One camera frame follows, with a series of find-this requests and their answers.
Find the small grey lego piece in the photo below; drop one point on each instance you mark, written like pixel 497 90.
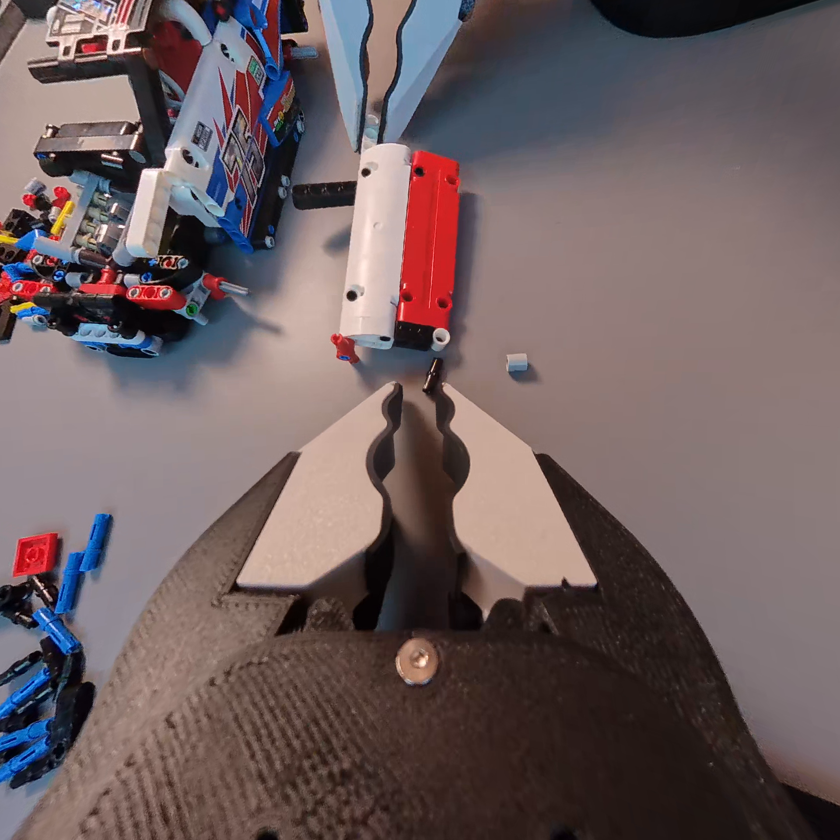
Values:
pixel 517 363

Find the black lego beam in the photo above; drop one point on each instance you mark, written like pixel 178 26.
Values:
pixel 321 195

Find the red white lego panel assembly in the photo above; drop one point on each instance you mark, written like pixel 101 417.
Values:
pixel 426 229

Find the pile of blue black lego pins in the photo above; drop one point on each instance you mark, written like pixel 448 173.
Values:
pixel 69 584

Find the red square lego tile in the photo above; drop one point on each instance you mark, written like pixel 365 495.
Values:
pixel 36 555

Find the single black lego pin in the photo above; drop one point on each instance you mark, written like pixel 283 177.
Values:
pixel 432 376

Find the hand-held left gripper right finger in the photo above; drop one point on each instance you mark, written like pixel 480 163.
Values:
pixel 518 525

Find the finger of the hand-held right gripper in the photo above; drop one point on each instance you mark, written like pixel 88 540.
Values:
pixel 344 46
pixel 433 46

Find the lego race car model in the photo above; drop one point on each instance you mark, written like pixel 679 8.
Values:
pixel 223 131

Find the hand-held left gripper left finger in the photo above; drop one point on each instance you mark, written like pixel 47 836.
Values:
pixel 315 518

